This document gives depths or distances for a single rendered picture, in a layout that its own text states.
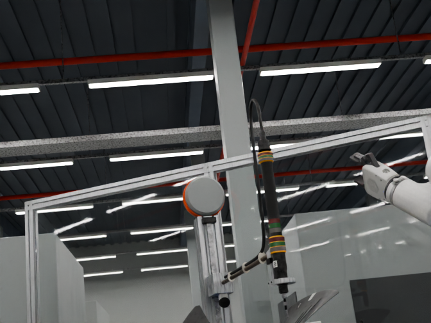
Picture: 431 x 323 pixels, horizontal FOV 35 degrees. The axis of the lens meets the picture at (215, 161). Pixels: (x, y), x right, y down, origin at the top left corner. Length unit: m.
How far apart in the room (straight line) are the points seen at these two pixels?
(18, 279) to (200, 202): 1.48
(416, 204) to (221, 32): 5.25
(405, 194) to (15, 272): 2.41
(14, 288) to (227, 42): 3.88
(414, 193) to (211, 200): 0.95
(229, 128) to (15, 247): 3.21
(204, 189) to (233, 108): 4.04
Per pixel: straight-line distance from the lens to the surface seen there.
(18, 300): 3.75
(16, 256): 3.78
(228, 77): 6.70
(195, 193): 2.56
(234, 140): 6.46
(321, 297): 1.97
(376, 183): 1.95
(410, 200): 1.85
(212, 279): 2.40
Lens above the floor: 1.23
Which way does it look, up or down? 17 degrees up
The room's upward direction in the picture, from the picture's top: 6 degrees counter-clockwise
